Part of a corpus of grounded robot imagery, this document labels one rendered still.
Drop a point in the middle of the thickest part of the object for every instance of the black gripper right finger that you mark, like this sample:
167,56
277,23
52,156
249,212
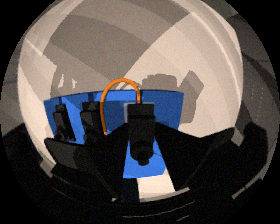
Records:
184,154

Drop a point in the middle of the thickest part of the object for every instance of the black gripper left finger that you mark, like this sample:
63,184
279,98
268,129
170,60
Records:
104,158

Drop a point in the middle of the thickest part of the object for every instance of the blue flat panel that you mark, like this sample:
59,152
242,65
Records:
76,118

